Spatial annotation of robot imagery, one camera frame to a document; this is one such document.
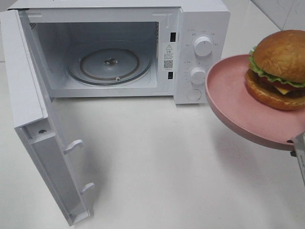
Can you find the pink round plate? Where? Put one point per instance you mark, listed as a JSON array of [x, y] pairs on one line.
[[231, 102]]

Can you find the white microwave door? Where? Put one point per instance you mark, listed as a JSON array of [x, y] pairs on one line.
[[34, 118]]

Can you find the burger with lettuce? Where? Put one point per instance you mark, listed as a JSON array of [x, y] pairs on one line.
[[276, 74]]

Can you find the white microwave oven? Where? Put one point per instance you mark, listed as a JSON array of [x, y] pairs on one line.
[[123, 48]]

